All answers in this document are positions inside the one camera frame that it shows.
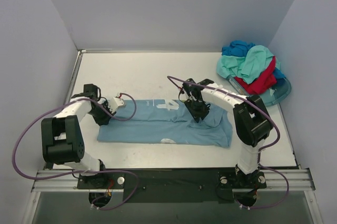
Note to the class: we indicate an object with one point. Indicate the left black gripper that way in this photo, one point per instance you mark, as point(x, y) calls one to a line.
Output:
point(104, 116)

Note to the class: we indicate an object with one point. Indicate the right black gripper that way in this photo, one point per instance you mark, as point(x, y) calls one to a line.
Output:
point(197, 107)

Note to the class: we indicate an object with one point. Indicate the light blue printed t-shirt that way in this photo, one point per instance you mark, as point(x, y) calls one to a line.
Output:
point(166, 121)

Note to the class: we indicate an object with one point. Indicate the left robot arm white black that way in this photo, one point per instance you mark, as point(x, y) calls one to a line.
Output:
point(88, 165)

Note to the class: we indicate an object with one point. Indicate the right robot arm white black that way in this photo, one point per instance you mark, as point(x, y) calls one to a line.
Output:
point(250, 122)

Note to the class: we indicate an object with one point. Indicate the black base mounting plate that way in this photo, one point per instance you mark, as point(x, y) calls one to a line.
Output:
point(195, 185)

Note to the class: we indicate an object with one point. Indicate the red t-shirt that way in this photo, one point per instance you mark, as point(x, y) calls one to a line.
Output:
point(262, 83)

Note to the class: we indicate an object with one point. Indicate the royal blue t-shirt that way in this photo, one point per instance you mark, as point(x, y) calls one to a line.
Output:
point(237, 48)

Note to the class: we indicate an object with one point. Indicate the translucent teal plastic basket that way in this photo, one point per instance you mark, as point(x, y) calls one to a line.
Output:
point(274, 95)

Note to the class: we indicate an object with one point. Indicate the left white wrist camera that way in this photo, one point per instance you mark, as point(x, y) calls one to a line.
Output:
point(116, 103)

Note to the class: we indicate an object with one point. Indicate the aluminium front rail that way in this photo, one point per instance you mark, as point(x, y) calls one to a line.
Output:
point(289, 197)

